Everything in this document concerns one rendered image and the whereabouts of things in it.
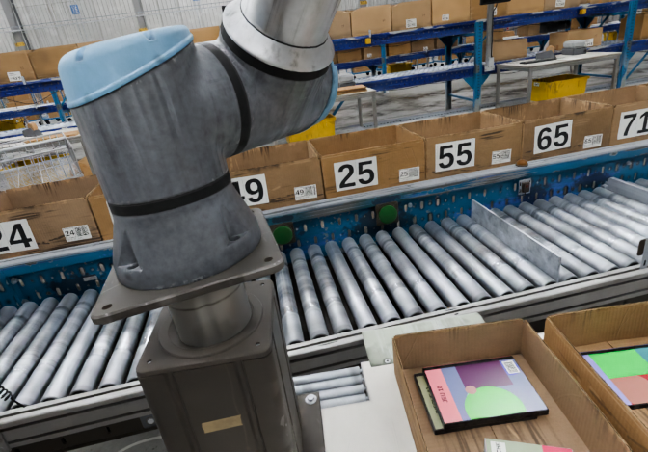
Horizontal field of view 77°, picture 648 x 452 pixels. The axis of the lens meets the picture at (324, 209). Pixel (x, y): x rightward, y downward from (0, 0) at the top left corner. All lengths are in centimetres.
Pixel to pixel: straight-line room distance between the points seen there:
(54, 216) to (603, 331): 157
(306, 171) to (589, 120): 113
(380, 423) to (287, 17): 72
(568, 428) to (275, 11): 81
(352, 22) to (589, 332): 545
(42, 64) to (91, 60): 590
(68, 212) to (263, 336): 111
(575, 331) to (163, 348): 82
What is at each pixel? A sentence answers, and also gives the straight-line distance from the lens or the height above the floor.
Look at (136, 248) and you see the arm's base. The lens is 51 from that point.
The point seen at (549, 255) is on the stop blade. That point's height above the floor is 79.
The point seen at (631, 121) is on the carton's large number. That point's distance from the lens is 206.
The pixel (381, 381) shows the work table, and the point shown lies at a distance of 95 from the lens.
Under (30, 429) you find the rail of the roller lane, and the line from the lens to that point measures 123.
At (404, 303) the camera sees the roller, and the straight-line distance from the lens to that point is 115.
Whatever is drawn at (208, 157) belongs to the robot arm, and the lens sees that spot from 49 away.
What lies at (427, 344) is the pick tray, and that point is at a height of 82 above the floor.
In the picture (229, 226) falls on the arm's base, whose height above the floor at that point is 124.
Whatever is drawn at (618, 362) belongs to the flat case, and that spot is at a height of 77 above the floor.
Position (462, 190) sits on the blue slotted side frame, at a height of 83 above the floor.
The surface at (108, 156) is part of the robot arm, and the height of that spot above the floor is 135.
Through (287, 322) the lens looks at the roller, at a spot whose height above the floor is 75.
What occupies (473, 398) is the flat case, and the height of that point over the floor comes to 79.
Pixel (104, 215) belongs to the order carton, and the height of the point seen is 98.
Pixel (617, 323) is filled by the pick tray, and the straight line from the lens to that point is 109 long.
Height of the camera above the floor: 144
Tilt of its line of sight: 23 degrees down
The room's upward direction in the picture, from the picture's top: 8 degrees counter-clockwise
